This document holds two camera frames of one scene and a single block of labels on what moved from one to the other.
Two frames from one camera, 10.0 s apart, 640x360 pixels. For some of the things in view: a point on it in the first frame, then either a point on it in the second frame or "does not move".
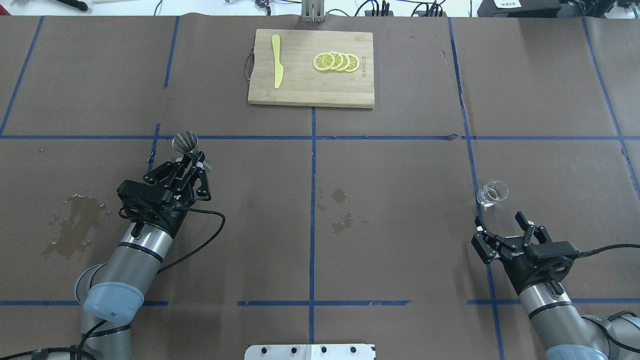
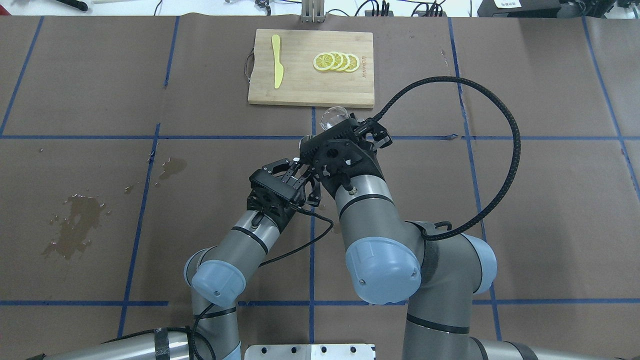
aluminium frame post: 313,11 does not move
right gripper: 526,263 to 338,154
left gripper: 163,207 to 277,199
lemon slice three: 346,62 does not move
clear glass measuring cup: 491,193 to 332,116
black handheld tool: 76,4 does not move
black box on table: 520,8 does not move
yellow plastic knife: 278,67 does not move
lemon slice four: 354,63 does not move
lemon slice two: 338,60 does not move
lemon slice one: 324,61 does not move
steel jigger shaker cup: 185,142 to 306,138
